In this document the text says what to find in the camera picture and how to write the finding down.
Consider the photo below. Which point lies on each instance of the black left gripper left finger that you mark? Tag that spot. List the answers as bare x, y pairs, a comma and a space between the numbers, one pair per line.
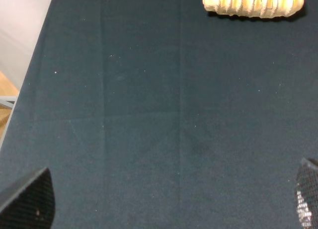
29, 202

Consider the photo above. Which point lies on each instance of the striped bread roll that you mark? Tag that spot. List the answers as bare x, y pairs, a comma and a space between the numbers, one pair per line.
254, 8

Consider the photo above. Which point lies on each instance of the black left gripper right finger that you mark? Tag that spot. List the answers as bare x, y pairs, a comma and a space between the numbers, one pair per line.
306, 194

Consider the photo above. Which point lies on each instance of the black tablecloth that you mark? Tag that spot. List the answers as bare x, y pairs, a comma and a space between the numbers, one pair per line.
155, 114

